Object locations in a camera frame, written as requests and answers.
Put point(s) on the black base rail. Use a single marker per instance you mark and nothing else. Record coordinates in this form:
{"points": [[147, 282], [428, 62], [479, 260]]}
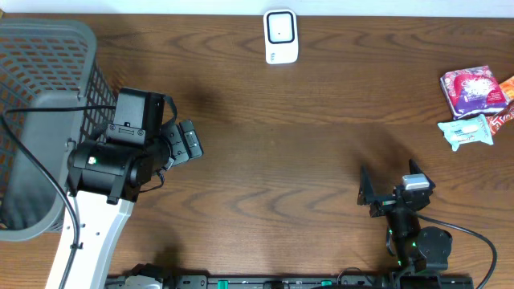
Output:
{"points": [[150, 276]]}

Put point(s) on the teal wipes packet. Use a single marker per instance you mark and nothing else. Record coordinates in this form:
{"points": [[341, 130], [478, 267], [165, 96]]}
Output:
{"points": [[461, 132]]}

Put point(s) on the grey plastic basket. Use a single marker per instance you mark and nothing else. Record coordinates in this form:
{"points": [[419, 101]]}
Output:
{"points": [[56, 96]]}

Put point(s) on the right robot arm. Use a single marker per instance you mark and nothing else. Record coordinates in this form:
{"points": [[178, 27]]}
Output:
{"points": [[419, 249]]}

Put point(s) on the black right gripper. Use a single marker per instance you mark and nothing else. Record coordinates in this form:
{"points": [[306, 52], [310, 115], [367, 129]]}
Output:
{"points": [[366, 197]]}

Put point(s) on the orange red snack packet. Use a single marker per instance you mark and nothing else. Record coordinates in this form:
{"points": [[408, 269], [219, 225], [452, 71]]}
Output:
{"points": [[498, 120]]}

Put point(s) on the white orange small packet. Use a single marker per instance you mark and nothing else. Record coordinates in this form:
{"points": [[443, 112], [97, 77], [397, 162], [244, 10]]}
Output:
{"points": [[507, 88]]}

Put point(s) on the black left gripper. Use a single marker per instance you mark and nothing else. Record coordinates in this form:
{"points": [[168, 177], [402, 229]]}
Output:
{"points": [[183, 140]]}

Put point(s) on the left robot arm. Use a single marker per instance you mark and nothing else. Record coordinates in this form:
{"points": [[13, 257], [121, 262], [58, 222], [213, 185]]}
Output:
{"points": [[105, 181]]}

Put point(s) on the purple red snack packet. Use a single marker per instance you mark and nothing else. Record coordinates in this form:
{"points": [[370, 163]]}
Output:
{"points": [[472, 91]]}

